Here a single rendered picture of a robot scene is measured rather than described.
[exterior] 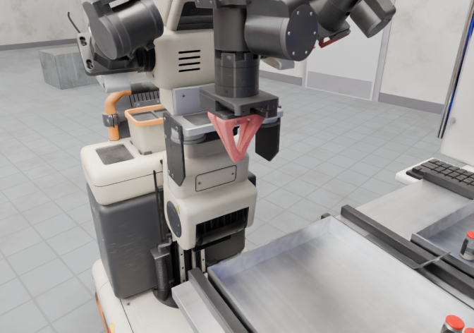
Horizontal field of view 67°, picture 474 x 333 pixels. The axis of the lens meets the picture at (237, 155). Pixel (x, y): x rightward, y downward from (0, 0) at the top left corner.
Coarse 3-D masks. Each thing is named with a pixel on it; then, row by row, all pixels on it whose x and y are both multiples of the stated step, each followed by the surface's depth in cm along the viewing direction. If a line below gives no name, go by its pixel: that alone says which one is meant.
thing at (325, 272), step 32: (320, 224) 66; (256, 256) 59; (288, 256) 62; (320, 256) 62; (352, 256) 62; (384, 256) 58; (224, 288) 51; (256, 288) 55; (288, 288) 55; (320, 288) 55; (352, 288) 55; (384, 288) 55; (416, 288) 54; (256, 320) 50; (288, 320) 50; (320, 320) 50; (352, 320) 50; (384, 320) 50; (416, 320) 50
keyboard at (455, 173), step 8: (432, 160) 108; (416, 168) 104; (424, 168) 104; (432, 168) 104; (440, 168) 104; (448, 168) 104; (456, 168) 104; (416, 176) 102; (448, 176) 99; (456, 176) 99; (464, 176) 99; (472, 176) 99; (472, 184) 95
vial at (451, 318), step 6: (450, 318) 45; (456, 318) 45; (444, 324) 45; (450, 324) 44; (456, 324) 44; (462, 324) 44; (444, 330) 45; (450, 330) 44; (456, 330) 44; (462, 330) 44
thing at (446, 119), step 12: (468, 12) 96; (468, 24) 96; (468, 36) 97; (468, 48) 99; (456, 60) 101; (456, 72) 102; (456, 84) 103; (444, 108) 107; (444, 120) 108; (444, 132) 109
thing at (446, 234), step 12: (468, 204) 71; (444, 216) 67; (456, 216) 70; (468, 216) 73; (420, 228) 64; (432, 228) 66; (444, 228) 69; (456, 228) 69; (468, 228) 69; (420, 240) 61; (432, 240) 66; (444, 240) 66; (456, 240) 66; (432, 252) 60; (444, 252) 58; (456, 252) 63; (456, 264) 57; (468, 264) 55; (468, 276) 56
